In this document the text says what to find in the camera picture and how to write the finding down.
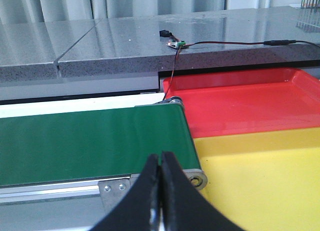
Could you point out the green conveyor belt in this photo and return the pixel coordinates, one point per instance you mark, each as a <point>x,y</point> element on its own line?
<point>92,144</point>

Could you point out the black plug connector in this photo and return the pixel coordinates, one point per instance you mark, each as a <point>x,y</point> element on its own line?
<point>165,33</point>

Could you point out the red plastic tray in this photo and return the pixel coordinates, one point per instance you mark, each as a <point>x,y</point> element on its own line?
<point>247,101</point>

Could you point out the yellow plastic tray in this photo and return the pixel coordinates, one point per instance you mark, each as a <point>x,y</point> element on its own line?
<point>266,181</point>

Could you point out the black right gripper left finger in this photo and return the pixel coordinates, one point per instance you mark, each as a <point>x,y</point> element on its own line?
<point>139,210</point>

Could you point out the grey curtain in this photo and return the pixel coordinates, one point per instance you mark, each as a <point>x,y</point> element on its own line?
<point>37,11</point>

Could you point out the aluminium conveyor frame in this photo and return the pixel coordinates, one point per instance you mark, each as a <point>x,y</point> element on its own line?
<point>65,205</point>

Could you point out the small green circuit board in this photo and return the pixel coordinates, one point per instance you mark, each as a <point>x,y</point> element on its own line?
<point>177,44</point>

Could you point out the grey granite counter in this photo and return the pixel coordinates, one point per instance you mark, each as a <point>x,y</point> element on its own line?
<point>30,52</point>

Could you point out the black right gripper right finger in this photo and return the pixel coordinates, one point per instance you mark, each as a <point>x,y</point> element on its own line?
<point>184,208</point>

